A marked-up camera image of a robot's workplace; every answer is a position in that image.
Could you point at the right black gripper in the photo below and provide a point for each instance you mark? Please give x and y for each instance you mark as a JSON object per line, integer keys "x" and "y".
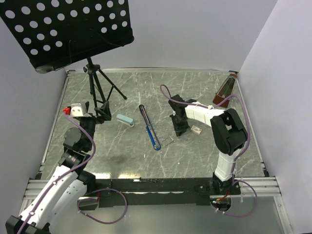
{"x": 179, "y": 129}

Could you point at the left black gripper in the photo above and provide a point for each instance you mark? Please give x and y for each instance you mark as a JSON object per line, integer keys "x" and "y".
{"x": 104, "y": 111}

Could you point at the staple strip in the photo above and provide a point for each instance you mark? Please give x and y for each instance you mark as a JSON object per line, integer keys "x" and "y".
{"x": 167, "y": 141}

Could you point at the blue black stapler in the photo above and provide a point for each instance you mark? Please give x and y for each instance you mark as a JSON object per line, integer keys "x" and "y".
{"x": 150, "y": 129}

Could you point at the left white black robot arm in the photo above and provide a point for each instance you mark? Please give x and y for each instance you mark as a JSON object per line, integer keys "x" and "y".
{"x": 69, "y": 180}

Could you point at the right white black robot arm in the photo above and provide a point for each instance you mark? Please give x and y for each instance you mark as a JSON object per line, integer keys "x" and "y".
{"x": 229, "y": 132}

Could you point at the light blue white stapler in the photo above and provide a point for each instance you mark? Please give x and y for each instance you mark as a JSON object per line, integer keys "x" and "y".
{"x": 125, "y": 120}

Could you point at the small staple box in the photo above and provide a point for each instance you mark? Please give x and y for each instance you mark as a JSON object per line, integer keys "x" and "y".
{"x": 196, "y": 130}

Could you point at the brown wooden metronome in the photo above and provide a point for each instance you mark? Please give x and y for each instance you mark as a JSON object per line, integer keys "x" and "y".
{"x": 225, "y": 89}

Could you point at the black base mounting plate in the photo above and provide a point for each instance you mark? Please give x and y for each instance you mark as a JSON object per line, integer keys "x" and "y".
{"x": 158, "y": 191}

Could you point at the black music stand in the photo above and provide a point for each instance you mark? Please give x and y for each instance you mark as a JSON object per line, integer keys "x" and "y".
{"x": 56, "y": 33}

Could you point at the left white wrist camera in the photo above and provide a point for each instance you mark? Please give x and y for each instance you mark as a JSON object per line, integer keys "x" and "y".
{"x": 77, "y": 110}

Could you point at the aluminium frame rail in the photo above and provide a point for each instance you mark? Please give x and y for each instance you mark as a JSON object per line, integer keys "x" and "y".
{"x": 264, "y": 186}

